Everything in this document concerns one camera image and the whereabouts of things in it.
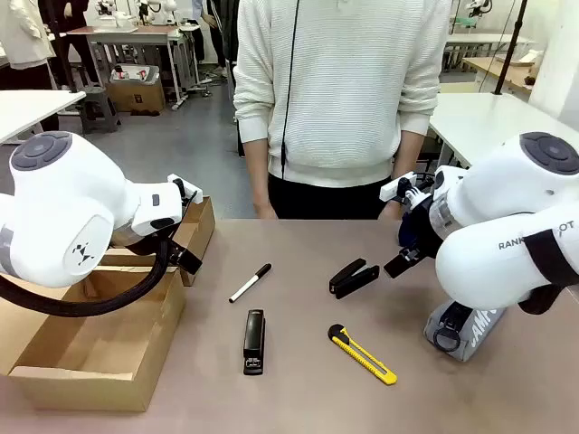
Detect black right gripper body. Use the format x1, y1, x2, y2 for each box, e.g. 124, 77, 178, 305
405, 196, 438, 262

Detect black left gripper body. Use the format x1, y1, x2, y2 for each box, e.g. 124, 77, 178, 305
167, 242, 204, 276

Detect black stapler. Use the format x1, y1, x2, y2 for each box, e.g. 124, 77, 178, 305
328, 258, 381, 300
242, 308, 267, 377

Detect white marker with black cap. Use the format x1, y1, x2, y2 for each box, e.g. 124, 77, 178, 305
228, 263, 273, 304

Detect yellow utility knife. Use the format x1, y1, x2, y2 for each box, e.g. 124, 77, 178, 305
327, 323, 398, 386

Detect grey zipper pencil case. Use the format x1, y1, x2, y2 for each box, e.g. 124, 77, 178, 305
422, 297, 510, 363

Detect person's left forearm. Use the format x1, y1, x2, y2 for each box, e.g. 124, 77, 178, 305
391, 128, 426, 182

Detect person's right forearm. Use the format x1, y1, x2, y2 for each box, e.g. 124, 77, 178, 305
243, 135, 272, 205

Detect small cardboard box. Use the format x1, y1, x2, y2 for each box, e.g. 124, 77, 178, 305
102, 194, 216, 288

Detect large cardboard box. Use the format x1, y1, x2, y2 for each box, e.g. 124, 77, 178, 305
0, 265, 187, 413

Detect person's right hand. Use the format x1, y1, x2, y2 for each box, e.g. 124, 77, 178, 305
252, 199, 278, 222

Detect person's black trousers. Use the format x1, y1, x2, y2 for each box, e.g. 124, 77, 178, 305
266, 170, 403, 222

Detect large white work table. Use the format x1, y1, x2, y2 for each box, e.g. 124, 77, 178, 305
427, 92, 579, 169

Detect person in white sweater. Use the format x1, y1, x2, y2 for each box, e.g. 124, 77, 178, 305
233, 0, 453, 189

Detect brown cardboard carton on floor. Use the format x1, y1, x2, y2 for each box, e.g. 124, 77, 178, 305
107, 80, 166, 115

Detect light wooden table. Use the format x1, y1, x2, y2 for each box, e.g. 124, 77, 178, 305
460, 54, 540, 94

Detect grey plastic step stool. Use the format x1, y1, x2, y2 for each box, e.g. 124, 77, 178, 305
76, 85, 122, 136

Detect clear plastic storage bin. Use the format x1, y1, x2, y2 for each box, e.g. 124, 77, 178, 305
109, 64, 161, 88

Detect thin black stand pole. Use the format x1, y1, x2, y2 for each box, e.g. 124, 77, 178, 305
492, 0, 529, 96

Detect white table with white legs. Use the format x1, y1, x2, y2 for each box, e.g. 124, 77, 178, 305
0, 89, 87, 146

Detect brown top grey desk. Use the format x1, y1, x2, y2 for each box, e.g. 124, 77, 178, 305
67, 24, 201, 110

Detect bystander in dark tracksuit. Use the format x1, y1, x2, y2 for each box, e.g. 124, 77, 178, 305
193, 0, 240, 79

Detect black tripod pole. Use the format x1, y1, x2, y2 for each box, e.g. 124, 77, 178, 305
44, 0, 77, 94

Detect bystander in white coat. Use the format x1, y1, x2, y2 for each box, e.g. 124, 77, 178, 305
0, 0, 60, 91

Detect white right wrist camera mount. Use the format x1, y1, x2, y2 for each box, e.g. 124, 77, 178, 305
378, 171, 417, 203

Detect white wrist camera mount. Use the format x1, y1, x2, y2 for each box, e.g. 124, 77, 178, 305
166, 174, 203, 205
378, 171, 417, 203

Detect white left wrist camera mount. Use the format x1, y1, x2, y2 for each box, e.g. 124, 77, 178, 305
166, 174, 203, 205

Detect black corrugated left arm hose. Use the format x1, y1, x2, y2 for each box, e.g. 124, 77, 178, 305
0, 239, 178, 318

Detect black strap on right arm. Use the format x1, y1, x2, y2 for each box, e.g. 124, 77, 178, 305
524, 229, 579, 288

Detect black right arm hose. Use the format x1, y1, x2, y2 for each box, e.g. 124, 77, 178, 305
517, 284, 565, 316

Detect thin black cable on sweater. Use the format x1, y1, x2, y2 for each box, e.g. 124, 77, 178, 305
280, 0, 302, 180

